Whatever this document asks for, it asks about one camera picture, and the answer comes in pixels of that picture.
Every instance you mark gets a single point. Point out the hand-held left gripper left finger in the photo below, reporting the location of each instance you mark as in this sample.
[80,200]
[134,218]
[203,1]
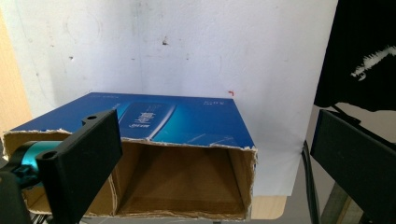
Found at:
[77,174]

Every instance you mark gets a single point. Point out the blue cardboard box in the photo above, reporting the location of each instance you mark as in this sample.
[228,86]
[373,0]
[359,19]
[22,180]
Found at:
[193,121]

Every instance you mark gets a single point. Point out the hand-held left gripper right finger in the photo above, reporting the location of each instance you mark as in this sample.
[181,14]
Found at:
[358,161]

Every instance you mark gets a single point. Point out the black cloth with white print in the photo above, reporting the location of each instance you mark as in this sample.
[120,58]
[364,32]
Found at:
[358,31]

